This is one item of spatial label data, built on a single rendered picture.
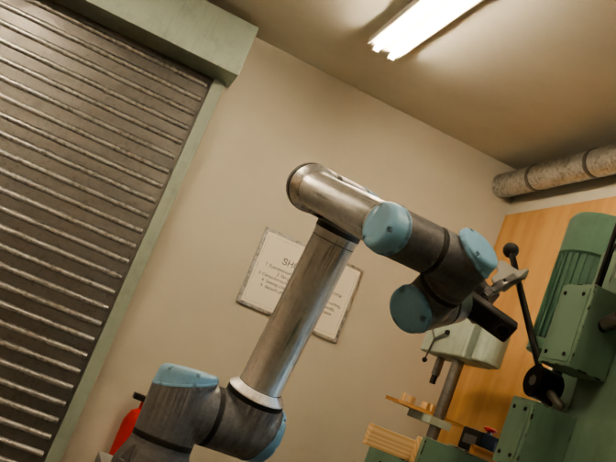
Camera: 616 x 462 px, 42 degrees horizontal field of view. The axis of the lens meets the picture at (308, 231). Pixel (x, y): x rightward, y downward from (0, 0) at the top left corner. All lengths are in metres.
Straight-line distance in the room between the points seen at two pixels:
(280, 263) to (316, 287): 2.68
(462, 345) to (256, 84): 1.90
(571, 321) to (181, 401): 0.93
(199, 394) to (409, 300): 0.68
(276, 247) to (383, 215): 3.26
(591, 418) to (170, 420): 0.95
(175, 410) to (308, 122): 3.06
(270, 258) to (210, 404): 2.70
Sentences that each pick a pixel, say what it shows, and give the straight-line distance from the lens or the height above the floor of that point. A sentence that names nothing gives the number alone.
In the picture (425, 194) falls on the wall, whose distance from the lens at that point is 4.98.
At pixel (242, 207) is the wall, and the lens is 4.61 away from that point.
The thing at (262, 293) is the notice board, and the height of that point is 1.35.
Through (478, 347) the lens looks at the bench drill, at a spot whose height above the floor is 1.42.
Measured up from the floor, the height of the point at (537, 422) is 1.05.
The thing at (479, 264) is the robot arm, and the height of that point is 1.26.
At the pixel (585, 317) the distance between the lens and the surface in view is 1.46.
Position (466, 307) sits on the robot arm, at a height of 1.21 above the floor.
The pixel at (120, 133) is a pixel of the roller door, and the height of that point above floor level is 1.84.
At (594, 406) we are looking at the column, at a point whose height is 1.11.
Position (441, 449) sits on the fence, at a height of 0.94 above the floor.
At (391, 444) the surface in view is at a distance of 1.57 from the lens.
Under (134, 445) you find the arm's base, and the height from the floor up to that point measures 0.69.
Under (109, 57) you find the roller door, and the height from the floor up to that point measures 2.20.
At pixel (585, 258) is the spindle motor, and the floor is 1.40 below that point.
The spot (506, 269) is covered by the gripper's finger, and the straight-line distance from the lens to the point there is 1.73.
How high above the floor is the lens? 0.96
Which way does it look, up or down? 10 degrees up
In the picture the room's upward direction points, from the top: 22 degrees clockwise
